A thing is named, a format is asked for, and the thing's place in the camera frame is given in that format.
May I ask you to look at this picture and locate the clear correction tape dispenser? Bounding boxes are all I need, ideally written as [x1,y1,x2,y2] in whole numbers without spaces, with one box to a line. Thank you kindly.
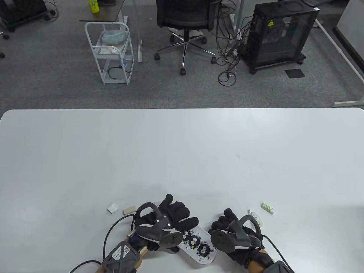
[247,210,263,228]

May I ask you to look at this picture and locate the black floor mat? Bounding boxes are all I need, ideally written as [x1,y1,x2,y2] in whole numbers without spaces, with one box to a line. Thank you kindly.
[285,69,306,79]

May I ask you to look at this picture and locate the white rolling cart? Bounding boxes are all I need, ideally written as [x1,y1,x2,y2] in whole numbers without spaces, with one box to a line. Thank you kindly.
[84,22,135,85]

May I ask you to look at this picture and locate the white partition panel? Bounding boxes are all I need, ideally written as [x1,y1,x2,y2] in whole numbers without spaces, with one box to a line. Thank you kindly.
[334,0,364,54]

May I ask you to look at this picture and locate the thin black cable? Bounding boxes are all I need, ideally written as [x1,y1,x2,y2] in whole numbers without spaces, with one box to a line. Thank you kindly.
[107,66,127,79]

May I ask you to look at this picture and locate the white desk frame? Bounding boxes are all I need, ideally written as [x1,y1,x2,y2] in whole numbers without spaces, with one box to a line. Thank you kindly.
[313,17,364,108]

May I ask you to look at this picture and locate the tangled black floor cables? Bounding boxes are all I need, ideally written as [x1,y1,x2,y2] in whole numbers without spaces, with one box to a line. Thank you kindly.
[215,0,258,86]

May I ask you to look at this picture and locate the grey hand controller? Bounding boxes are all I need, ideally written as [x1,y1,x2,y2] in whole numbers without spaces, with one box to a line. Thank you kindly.
[131,202,184,248]
[210,215,263,253]

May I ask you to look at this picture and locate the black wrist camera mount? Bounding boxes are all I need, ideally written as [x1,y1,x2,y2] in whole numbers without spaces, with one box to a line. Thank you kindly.
[102,241,142,273]
[264,260,295,273]

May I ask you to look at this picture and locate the black enclosure cabinet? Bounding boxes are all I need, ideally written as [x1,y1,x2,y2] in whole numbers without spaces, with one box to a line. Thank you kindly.
[242,1,320,75]

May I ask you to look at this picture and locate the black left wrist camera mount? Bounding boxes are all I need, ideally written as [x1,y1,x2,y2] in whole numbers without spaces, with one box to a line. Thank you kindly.
[102,241,142,273]

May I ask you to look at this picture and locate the grey left hand controller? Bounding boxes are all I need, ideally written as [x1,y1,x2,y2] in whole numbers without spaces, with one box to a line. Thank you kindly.
[131,202,184,248]

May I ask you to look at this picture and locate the white cartoon zippered pencil case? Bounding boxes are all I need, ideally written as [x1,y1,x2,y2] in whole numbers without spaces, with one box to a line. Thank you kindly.
[178,226,218,269]

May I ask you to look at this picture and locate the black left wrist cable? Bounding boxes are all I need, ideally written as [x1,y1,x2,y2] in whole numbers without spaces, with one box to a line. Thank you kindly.
[70,215,135,273]

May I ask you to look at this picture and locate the black office chair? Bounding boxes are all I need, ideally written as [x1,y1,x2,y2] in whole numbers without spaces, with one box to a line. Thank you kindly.
[154,0,218,76]

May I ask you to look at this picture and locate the person's right hand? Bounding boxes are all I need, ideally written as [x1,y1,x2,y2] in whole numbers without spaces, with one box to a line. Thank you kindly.
[208,208,275,268]

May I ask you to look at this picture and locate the white desk leg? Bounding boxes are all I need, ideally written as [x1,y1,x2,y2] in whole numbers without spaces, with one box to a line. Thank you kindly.
[233,0,245,34]

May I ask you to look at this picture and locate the person's right forearm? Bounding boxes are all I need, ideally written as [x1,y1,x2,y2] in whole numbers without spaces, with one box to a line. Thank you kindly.
[247,248,275,273]

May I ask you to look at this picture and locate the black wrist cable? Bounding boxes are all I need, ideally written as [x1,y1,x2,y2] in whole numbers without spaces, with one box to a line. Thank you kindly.
[70,215,135,273]
[260,234,295,273]

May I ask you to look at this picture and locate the person's left hand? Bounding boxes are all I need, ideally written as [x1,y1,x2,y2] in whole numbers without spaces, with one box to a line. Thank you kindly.
[131,194,199,253]

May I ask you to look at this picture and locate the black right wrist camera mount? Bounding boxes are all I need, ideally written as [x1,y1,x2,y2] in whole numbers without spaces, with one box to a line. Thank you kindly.
[264,260,295,273]

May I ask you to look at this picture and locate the black equipment rack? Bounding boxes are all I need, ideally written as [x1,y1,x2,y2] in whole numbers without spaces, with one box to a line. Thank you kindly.
[0,0,49,32]

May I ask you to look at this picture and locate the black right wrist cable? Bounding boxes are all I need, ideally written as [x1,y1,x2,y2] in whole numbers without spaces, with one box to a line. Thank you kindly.
[260,234,295,273]

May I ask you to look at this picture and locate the grey right hand controller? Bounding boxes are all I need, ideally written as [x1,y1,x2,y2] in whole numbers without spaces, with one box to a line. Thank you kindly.
[210,215,263,253]

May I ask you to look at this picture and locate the clear plastic bag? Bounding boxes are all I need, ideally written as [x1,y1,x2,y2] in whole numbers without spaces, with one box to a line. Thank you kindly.
[100,30,129,45]

